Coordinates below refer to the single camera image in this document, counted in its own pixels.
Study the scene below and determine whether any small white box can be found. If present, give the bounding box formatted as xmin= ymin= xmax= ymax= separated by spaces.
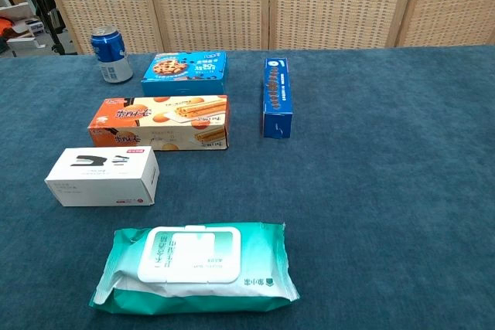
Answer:
xmin=44 ymin=146 xmax=160 ymax=207

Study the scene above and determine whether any long blue sandwich-cookie box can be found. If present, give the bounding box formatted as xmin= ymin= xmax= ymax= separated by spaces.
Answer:
xmin=262 ymin=57 xmax=294 ymax=139

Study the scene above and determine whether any orange egg roll box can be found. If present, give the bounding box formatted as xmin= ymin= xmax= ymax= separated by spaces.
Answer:
xmin=87 ymin=94 xmax=230 ymax=151

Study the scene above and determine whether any blue cookie box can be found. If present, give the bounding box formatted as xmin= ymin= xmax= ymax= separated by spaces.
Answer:
xmin=141 ymin=50 xmax=227 ymax=97

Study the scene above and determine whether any green wet wipes pack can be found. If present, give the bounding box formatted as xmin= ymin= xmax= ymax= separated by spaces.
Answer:
xmin=89 ymin=222 xmax=301 ymax=314

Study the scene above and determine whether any woven folding screen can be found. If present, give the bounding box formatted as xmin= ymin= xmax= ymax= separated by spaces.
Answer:
xmin=36 ymin=0 xmax=495 ymax=55

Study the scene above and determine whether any blue table cloth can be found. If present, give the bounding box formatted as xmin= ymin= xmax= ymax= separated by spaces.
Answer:
xmin=0 ymin=44 xmax=495 ymax=330

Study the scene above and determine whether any blue soda can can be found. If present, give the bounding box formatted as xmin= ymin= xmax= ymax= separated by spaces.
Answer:
xmin=90 ymin=25 xmax=135 ymax=84

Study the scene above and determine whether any black tripod stand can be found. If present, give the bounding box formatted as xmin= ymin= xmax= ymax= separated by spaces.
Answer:
xmin=15 ymin=0 xmax=78 ymax=56

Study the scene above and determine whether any white cardboard carton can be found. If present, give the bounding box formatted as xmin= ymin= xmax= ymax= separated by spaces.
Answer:
xmin=5 ymin=34 xmax=46 ymax=57

